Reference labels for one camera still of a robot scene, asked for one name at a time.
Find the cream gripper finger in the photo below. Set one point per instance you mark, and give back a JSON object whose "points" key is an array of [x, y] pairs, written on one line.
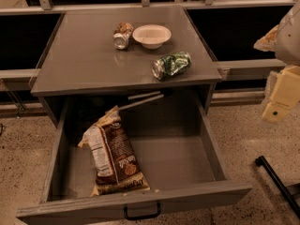
{"points": [[282, 94], [267, 43]]}

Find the brown chip bag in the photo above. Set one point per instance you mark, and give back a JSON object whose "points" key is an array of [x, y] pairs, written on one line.
{"points": [[117, 167]]}

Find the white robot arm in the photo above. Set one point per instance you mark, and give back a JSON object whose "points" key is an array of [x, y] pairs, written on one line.
{"points": [[287, 47]]}

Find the grey open drawer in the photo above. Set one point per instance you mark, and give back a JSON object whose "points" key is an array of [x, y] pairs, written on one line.
{"points": [[175, 154]]}

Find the grey cabinet counter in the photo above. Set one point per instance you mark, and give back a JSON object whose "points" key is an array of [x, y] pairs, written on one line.
{"points": [[83, 60]]}

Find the black metal bar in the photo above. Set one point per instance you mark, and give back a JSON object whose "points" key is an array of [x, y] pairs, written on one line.
{"points": [[286, 193]]}

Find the green crushed soda can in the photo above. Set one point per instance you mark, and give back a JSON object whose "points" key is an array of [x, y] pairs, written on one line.
{"points": [[170, 65]]}

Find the white bowl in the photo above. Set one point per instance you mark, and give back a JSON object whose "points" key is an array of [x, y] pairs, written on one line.
{"points": [[152, 36]]}

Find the brown soda can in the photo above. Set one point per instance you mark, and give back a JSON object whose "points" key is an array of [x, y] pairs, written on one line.
{"points": [[122, 35]]}

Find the grey metal rail frame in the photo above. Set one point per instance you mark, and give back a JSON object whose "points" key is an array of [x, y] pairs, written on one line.
{"points": [[14, 80]]}

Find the black drawer handle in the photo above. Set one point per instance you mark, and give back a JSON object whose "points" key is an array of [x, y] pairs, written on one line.
{"points": [[142, 212]]}

